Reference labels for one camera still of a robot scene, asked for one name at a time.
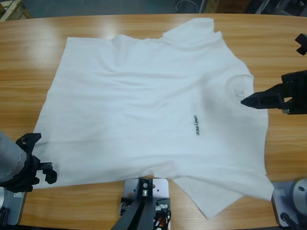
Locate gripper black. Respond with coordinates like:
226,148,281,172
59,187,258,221
0,132,58,192
241,33,307,115

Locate white t-shirt with small print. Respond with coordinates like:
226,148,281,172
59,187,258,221
31,18,273,220

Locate dark background equipment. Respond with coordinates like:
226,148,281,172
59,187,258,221
244,0,307,17

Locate brown cardboard box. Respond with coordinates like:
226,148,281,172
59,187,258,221
205,0,218,14

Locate white mounting block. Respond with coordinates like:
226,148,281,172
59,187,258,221
122,178,171,230

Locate wooden pallet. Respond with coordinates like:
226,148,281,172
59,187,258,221
0,0,31,23

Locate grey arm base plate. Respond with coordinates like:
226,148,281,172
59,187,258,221
0,186,27,226
271,178,307,227

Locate black cable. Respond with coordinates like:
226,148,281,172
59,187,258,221
281,212,299,228
0,207,11,226

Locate dark camera post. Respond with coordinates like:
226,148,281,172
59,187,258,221
112,177,155,230

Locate orange cable bundle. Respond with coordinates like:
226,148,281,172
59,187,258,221
153,210,172,230

